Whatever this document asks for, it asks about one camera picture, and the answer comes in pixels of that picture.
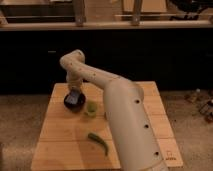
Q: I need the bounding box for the green chili pepper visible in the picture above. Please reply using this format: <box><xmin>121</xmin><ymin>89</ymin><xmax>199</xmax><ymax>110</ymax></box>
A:
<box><xmin>87</xmin><ymin>133</ymin><xmax>109</xmax><ymax>156</ymax></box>

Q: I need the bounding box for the purple bowl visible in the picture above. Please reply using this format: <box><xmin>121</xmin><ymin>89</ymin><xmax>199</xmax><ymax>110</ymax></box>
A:
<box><xmin>64</xmin><ymin>93</ymin><xmax>86</xmax><ymax>112</ymax></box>

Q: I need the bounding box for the wooden board table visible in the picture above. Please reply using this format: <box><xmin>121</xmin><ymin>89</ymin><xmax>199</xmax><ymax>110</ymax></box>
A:
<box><xmin>31</xmin><ymin>81</ymin><xmax>183</xmax><ymax>171</ymax></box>

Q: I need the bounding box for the wooden shelf rail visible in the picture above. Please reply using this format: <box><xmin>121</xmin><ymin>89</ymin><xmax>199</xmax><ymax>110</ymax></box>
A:
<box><xmin>0</xmin><ymin>20</ymin><xmax>213</xmax><ymax>31</ymax></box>

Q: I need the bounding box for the blue sponge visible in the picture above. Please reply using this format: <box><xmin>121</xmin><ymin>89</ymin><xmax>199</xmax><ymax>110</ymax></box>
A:
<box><xmin>65</xmin><ymin>92</ymin><xmax>79</xmax><ymax>104</ymax></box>

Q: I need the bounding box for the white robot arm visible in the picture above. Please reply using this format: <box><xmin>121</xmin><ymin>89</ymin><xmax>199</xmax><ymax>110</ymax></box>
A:
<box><xmin>60</xmin><ymin>50</ymin><xmax>169</xmax><ymax>171</ymax></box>

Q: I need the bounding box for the green cup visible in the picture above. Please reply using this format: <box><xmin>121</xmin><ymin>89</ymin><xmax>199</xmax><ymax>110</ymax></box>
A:
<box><xmin>84</xmin><ymin>101</ymin><xmax>97</xmax><ymax>117</ymax></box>

